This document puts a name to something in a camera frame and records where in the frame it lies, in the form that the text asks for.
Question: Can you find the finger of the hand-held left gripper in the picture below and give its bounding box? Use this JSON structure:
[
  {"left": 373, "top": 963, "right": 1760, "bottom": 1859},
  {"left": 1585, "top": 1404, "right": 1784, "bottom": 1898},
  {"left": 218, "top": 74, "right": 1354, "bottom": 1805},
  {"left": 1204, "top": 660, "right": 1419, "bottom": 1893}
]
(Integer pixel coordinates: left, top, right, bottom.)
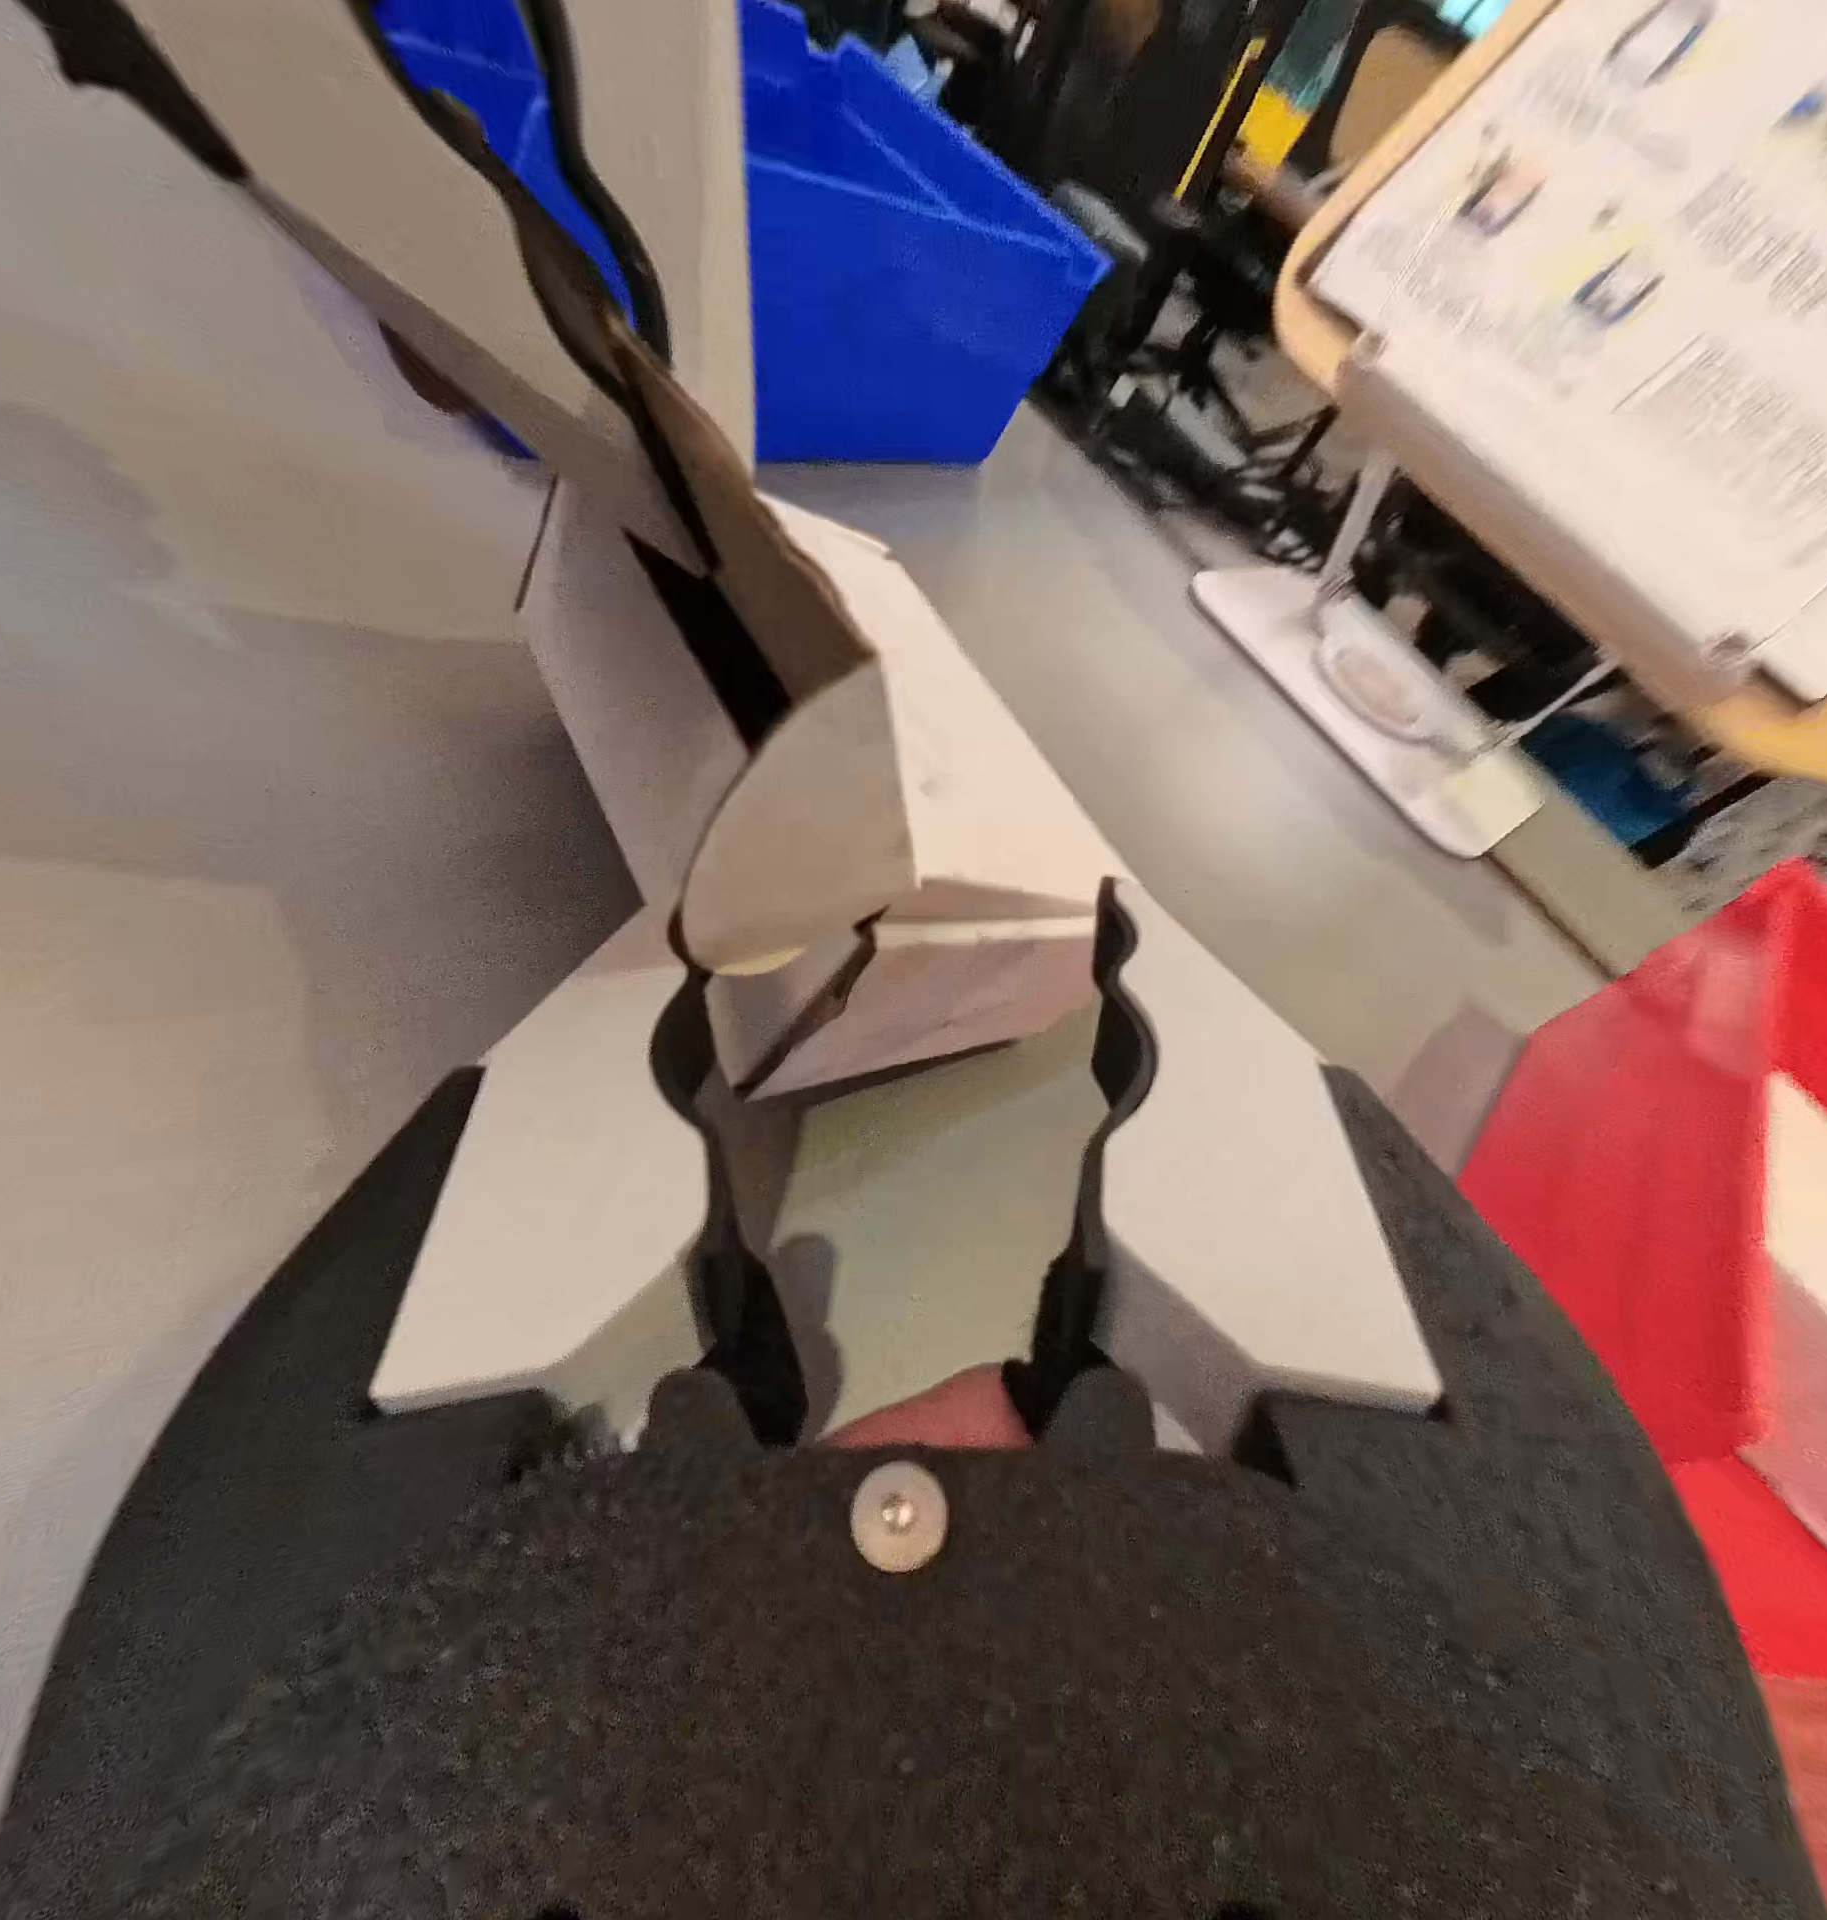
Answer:
[
  {"left": 109, "top": 0, "right": 712, "bottom": 572},
  {"left": 530, "top": 0, "right": 763, "bottom": 453}
]

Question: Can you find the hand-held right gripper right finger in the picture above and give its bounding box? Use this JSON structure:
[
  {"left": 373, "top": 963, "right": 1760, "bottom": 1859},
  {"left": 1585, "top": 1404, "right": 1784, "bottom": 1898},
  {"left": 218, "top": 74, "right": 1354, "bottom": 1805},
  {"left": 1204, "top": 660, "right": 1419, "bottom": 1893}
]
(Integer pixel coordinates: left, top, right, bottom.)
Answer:
[{"left": 1000, "top": 872, "right": 1448, "bottom": 1461}]

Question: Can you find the printed instruction sheet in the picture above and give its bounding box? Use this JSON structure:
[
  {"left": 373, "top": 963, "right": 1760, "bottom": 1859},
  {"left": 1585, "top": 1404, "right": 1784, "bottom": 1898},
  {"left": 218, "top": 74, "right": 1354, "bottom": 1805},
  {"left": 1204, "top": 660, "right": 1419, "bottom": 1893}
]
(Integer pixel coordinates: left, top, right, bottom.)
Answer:
[{"left": 1309, "top": 0, "right": 1827, "bottom": 706}]

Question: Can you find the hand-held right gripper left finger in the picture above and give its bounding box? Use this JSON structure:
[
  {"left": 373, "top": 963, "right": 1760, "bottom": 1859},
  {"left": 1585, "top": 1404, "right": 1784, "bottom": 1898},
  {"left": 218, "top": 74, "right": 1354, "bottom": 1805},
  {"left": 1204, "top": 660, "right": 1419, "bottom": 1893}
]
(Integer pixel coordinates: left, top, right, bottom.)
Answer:
[{"left": 365, "top": 967, "right": 812, "bottom": 1452}]

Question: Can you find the black office chair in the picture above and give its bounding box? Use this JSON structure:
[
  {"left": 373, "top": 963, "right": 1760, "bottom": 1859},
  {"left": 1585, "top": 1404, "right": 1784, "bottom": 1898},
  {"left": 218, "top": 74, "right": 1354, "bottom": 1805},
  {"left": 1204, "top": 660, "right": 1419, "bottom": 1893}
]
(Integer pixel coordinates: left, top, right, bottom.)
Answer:
[{"left": 987, "top": 0, "right": 1395, "bottom": 568}]

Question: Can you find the wooden document stand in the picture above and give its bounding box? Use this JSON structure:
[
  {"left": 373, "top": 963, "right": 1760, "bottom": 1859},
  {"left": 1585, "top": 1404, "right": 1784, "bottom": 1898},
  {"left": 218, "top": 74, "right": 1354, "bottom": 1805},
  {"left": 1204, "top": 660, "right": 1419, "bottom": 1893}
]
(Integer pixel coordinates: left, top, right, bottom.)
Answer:
[{"left": 1188, "top": 0, "right": 1827, "bottom": 863}]

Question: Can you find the blue plastic bin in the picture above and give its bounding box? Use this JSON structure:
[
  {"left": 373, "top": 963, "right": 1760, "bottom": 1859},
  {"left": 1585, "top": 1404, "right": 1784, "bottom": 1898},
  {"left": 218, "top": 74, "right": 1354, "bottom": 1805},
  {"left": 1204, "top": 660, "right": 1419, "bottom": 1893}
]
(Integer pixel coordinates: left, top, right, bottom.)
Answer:
[{"left": 373, "top": 0, "right": 1112, "bottom": 467}]

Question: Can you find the red plastic bin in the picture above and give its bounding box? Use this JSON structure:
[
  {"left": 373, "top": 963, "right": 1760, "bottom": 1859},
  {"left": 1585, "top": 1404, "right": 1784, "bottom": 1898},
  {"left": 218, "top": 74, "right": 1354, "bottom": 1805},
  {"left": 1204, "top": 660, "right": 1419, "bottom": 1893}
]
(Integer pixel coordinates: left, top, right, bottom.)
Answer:
[{"left": 1460, "top": 856, "right": 1827, "bottom": 1681}]

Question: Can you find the grey desk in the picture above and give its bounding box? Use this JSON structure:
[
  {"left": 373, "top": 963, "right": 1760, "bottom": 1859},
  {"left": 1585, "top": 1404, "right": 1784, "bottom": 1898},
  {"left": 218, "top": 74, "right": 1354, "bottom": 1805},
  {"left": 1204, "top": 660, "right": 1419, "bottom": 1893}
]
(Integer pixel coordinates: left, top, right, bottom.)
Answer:
[{"left": 0, "top": 0, "right": 1653, "bottom": 1875}]

